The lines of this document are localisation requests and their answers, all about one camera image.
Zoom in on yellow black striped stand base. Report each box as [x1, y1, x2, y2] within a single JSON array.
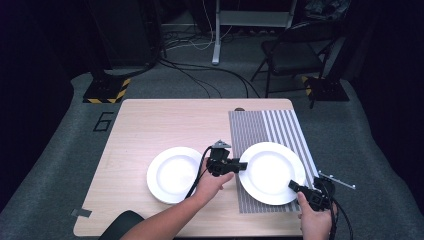
[[301, 75, 351, 102], [82, 76, 132, 105]]

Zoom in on black folding chair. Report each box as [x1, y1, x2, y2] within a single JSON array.
[[250, 21, 338, 98]]

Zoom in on person's right hand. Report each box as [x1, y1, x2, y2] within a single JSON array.
[[297, 191, 338, 232]]

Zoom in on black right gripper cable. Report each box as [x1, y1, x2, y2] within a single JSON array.
[[329, 196, 355, 240]]

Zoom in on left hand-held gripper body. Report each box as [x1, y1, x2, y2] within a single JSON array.
[[206, 139, 241, 178]]

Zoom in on black chair backrest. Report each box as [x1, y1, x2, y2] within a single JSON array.
[[98, 209, 146, 240]]

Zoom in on grey striped placemat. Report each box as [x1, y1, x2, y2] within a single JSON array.
[[228, 109, 320, 214]]

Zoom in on white metal stand frame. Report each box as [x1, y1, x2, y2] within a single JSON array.
[[211, 0, 298, 66]]

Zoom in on black cabinet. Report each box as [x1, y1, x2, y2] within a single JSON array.
[[85, 0, 165, 69]]

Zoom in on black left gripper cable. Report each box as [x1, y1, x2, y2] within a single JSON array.
[[184, 145, 213, 200]]

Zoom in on grey floor tape piece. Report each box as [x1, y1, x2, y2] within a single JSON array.
[[70, 207, 93, 219]]

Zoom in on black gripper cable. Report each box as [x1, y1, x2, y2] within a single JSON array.
[[184, 145, 213, 200], [329, 196, 355, 240]]

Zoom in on dark bag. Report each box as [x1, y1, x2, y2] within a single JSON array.
[[304, 0, 352, 22]]

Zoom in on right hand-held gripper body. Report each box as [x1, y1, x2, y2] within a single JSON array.
[[299, 170, 356, 213]]

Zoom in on white plate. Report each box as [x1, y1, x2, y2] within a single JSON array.
[[238, 141, 307, 206], [146, 146, 204, 205]]

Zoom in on white floor cables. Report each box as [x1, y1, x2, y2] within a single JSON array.
[[165, 6, 235, 52]]

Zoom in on black floor cables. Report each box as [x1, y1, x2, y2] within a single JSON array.
[[159, 58, 262, 100]]

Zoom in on person's left hand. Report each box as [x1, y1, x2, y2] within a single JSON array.
[[194, 159, 235, 203]]

